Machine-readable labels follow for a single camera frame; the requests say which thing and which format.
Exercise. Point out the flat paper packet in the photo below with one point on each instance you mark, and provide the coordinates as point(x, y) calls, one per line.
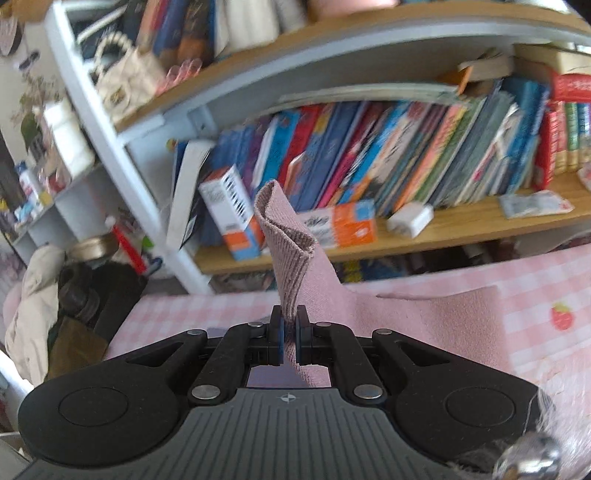
point(541, 203)

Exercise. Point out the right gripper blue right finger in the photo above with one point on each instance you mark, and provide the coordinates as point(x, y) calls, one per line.
point(335, 347)

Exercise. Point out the row of leaning books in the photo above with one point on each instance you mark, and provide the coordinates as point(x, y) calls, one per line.
point(378, 147)

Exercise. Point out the purple and pink sweater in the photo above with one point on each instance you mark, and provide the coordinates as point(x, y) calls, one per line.
point(468, 324)

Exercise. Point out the red dictionary books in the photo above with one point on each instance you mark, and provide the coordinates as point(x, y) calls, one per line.
point(565, 131)

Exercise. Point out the cream jacket pile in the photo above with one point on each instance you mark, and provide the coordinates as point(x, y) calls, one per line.
point(26, 338)

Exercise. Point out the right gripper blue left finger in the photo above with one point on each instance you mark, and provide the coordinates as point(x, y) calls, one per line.
point(230, 359)

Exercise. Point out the white and orange tall box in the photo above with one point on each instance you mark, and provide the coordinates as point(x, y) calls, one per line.
point(231, 209)

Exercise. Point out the white and orange flat box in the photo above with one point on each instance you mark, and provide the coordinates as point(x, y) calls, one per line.
point(341, 226)

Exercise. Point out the white charger block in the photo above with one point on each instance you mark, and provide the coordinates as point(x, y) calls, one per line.
point(411, 220)

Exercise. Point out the pink checked tablecloth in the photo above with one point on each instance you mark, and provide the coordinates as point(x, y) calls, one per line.
point(545, 303)

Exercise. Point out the brown cloth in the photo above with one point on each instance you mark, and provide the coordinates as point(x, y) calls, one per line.
point(74, 347)

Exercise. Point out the white wooden bookshelf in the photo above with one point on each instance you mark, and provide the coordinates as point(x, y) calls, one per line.
point(409, 42)

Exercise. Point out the brass bowl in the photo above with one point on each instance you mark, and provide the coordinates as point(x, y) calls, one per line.
point(93, 248)

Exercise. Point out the cream quilted handbag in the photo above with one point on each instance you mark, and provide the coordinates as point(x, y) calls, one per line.
point(129, 83)

